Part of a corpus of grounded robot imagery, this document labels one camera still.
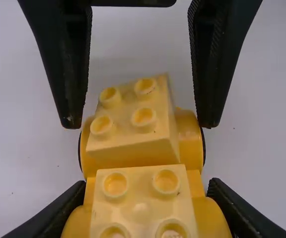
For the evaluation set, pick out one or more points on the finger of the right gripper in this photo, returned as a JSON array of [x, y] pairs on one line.
[[63, 62], [215, 62]]

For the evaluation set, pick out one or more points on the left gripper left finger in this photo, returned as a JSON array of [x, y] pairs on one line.
[[46, 218]]

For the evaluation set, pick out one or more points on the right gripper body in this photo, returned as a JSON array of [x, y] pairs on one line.
[[133, 2]]

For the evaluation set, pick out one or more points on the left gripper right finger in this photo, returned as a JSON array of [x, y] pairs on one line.
[[252, 218]]

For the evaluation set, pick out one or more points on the yellow toy car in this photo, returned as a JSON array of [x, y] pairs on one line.
[[143, 198]]

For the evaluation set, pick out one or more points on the yellow toy brick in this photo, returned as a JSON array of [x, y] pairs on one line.
[[133, 138]]

